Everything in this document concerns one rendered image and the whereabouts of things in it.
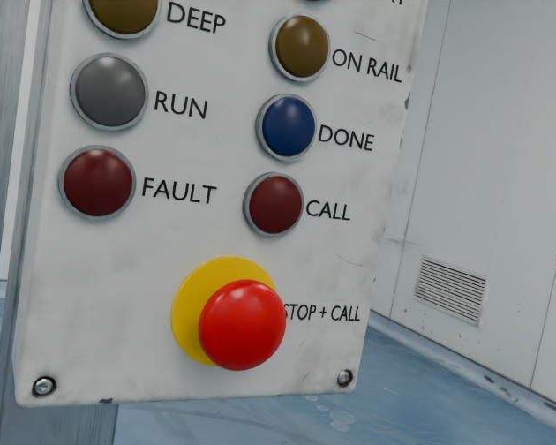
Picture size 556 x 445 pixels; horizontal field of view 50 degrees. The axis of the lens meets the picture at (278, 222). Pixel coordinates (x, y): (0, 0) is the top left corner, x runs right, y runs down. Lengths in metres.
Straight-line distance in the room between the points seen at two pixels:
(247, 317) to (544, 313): 3.20
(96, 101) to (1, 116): 1.17
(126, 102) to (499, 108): 3.57
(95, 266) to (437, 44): 4.10
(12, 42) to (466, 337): 3.02
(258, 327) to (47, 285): 0.09
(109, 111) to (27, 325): 0.09
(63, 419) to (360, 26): 0.25
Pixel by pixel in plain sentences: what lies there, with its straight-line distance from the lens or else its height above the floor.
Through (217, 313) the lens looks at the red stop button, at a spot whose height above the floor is 1.01.
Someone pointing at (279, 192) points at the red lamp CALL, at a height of 1.06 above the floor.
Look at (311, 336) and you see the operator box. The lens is 0.31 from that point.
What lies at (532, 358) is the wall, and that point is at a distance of 3.48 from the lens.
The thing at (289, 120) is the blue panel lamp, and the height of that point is 1.09.
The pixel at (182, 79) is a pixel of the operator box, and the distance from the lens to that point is 0.26.
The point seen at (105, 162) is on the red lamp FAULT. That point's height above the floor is 1.06.
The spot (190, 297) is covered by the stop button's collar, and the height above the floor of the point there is 1.01.
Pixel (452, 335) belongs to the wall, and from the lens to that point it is 3.85.
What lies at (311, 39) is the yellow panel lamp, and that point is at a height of 1.13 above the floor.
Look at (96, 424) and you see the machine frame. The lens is 0.35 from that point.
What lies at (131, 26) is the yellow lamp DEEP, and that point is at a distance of 0.25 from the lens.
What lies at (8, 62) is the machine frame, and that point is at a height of 1.17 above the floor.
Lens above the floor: 1.07
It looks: 6 degrees down
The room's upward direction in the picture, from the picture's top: 10 degrees clockwise
